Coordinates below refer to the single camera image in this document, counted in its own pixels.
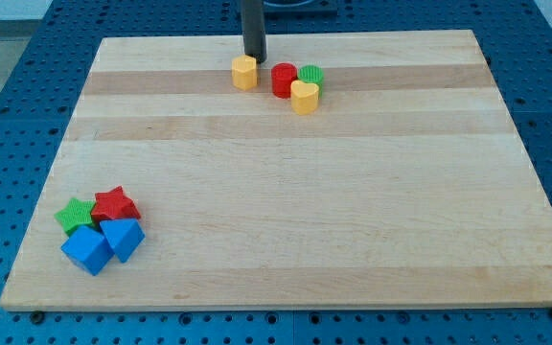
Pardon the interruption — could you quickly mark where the yellow hexagon block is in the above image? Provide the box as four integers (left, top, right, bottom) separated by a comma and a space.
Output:
231, 55, 259, 90

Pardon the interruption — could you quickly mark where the yellow heart block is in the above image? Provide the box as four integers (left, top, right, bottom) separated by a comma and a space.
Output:
290, 80, 320, 115

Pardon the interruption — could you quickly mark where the red cylinder block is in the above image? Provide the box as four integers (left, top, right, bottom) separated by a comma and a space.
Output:
271, 62, 297, 99

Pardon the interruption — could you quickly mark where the green cylinder block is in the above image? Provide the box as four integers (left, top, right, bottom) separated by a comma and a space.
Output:
297, 64, 324, 96

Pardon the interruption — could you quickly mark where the wooden board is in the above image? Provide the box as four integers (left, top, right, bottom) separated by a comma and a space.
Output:
0, 30, 552, 311

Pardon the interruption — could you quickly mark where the blue triangle block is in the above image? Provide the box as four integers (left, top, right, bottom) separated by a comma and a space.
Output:
100, 218, 146, 263

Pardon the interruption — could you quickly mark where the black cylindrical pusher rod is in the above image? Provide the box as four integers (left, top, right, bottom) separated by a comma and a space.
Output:
240, 0, 267, 63

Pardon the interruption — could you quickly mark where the red star block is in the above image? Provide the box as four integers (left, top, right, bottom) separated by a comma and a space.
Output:
91, 186, 141, 223

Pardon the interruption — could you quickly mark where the green star block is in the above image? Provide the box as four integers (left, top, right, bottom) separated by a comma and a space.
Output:
55, 197, 96, 237

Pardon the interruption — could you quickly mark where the blue cube block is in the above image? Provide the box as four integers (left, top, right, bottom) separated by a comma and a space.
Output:
60, 225, 114, 276

